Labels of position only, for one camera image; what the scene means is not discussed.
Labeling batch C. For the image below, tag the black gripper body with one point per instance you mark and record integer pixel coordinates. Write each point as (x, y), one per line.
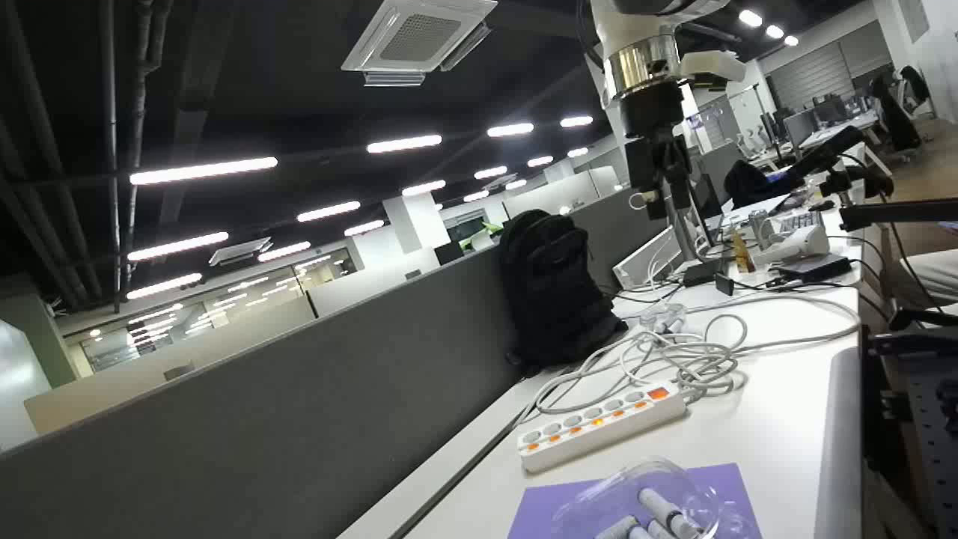
(660, 140)

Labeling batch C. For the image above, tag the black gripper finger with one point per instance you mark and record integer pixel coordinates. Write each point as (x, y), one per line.
(679, 225)
(695, 230)

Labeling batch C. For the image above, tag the white power strip orange switches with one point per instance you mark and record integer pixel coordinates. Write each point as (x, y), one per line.
(603, 426)

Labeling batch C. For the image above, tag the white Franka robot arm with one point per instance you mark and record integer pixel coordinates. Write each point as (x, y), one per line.
(640, 26)

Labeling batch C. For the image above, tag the white box device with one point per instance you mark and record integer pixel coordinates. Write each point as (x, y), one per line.
(793, 237)

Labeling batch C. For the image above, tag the black backpack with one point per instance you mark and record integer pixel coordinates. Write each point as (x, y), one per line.
(555, 288)

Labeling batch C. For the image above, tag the long ceiling light tube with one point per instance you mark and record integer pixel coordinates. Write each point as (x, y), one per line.
(511, 130)
(404, 146)
(179, 248)
(204, 170)
(329, 211)

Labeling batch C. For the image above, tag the white ceiling air conditioner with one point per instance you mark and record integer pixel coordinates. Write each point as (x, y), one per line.
(420, 34)

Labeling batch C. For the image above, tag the clear glass bowl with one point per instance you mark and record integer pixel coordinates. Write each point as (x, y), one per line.
(660, 498)

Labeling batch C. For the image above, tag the grey marker pen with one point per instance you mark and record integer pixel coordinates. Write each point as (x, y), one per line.
(624, 529)
(667, 511)

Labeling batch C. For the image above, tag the black perforated board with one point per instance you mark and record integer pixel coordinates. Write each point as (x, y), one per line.
(923, 431)

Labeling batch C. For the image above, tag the purple mat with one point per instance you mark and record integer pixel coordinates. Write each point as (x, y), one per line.
(541, 514)

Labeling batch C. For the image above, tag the grey desk partition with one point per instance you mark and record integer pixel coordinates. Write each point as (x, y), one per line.
(300, 420)

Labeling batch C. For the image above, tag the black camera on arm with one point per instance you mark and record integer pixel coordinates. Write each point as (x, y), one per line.
(850, 176)

